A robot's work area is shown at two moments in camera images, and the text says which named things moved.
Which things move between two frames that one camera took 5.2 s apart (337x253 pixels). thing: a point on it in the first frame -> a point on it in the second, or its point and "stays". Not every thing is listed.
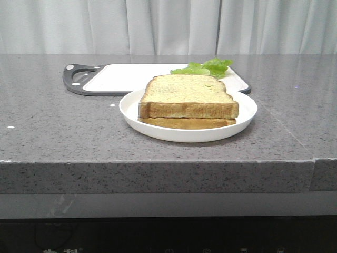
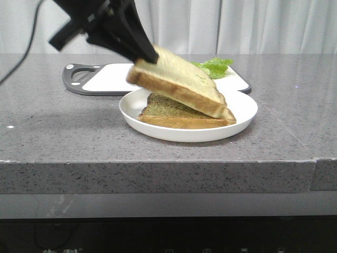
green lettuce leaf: [216, 67] stays
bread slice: [187, 96] -> [182, 81]
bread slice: [184, 123] stays
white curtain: [168, 27] stays
